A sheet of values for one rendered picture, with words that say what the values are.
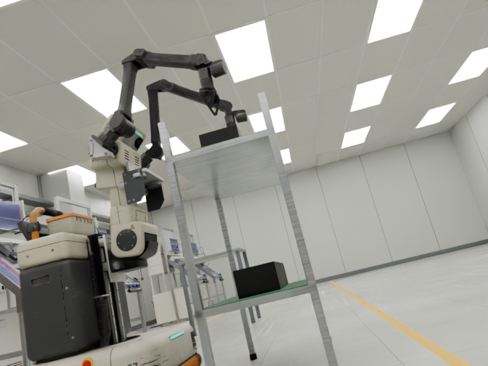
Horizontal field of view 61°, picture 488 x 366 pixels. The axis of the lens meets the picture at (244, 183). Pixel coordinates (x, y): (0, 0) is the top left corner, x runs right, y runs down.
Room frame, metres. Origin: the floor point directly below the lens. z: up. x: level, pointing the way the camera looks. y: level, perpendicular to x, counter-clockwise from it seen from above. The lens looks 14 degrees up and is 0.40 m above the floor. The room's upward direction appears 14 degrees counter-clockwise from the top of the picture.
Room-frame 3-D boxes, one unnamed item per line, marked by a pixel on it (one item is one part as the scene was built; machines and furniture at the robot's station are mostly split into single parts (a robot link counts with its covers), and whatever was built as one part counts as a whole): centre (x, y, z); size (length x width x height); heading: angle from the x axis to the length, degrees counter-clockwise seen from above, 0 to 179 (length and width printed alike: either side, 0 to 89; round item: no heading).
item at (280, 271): (1.97, 0.01, 0.41); 0.57 x 0.17 x 0.11; 174
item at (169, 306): (8.57, 1.91, 0.95); 1.36 x 0.82 x 1.90; 84
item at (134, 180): (2.01, 0.51, 0.99); 0.28 x 0.16 x 0.22; 174
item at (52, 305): (2.05, 0.89, 0.59); 0.55 x 0.34 x 0.83; 174
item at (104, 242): (2.09, 0.63, 0.68); 0.28 x 0.27 x 0.25; 174
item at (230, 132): (1.96, 0.03, 1.01); 0.57 x 0.17 x 0.11; 174
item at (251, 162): (1.97, 0.01, 0.55); 0.91 x 0.46 x 1.10; 174
